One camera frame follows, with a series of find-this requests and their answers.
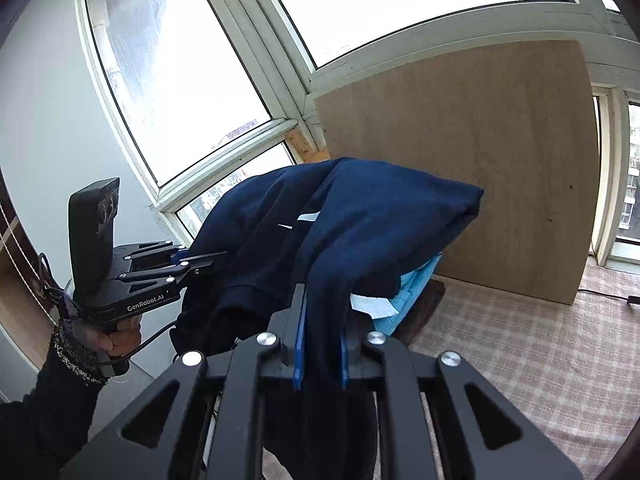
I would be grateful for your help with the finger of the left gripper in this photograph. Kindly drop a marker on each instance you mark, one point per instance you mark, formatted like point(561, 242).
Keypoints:
point(152, 252)
point(183, 266)

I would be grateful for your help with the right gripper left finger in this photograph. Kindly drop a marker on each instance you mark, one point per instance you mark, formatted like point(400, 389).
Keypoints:
point(287, 364)

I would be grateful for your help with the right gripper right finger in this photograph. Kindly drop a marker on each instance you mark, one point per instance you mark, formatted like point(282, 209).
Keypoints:
point(359, 369)

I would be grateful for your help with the navy blue hoodie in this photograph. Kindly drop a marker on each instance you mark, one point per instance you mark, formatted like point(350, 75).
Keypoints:
point(341, 227)

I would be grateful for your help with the person's left forearm sleeve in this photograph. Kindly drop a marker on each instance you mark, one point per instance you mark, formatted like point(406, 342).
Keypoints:
point(43, 432)

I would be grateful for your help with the blue folded clothes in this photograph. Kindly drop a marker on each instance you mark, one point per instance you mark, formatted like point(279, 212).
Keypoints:
point(387, 314)

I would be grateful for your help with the person's left hand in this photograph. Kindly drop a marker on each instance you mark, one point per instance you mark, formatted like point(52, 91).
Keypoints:
point(85, 336)

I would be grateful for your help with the pink plaid bed sheet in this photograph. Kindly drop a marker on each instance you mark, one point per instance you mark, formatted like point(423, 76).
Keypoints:
point(572, 370)

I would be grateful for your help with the wooden headboard panel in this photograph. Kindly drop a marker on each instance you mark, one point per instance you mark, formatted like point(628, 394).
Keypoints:
point(515, 119)

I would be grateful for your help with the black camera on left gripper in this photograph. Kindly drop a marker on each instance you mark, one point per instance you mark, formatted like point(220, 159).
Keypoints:
point(91, 214)

